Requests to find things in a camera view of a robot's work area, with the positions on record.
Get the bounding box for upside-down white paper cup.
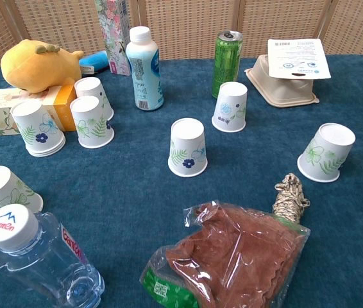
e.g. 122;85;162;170
10;100;67;158

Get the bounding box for white capped pale blue bottle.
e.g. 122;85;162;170
125;26;165;112

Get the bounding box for green drink can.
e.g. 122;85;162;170
212;30;244;99

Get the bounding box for beige takeaway container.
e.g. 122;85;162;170
244;54;320;108

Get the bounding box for light blue roll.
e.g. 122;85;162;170
78;51;110;76

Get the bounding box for woven rattan folding screen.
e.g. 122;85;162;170
0;0;363;67

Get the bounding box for tall floral pink carton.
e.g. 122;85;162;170
94;0;132;76

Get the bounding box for white printed card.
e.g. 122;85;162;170
267;38;332;80

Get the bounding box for yellow plush toy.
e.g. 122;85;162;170
0;38;85;94

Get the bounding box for clear plastic water bottle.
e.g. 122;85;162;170
0;203;105;308

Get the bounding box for beige rope bundle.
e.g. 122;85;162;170
271;173;312;224

